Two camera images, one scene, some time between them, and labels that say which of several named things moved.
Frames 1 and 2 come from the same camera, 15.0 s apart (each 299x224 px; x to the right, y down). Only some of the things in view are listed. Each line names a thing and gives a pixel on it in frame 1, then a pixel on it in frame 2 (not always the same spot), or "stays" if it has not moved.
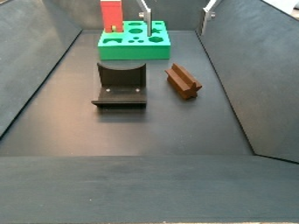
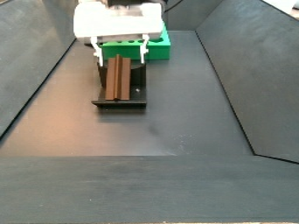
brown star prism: x=184 y=80 to x=118 y=79
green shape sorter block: x=134 y=45 stays
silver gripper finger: x=146 y=15 to x=98 y=52
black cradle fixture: x=124 y=87 stays
